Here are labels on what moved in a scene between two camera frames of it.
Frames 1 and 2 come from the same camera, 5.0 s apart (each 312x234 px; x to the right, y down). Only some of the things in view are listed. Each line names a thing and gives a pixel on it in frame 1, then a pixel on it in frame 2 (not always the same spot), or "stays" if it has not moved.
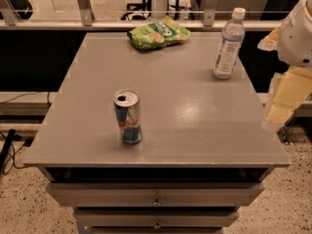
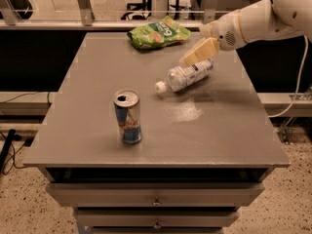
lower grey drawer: [157, 217] stays
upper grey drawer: [156, 194] stays
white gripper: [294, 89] → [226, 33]
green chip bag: [158, 33] stays
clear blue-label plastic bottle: [230, 46] → [185, 75]
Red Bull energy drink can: [127, 102] stays
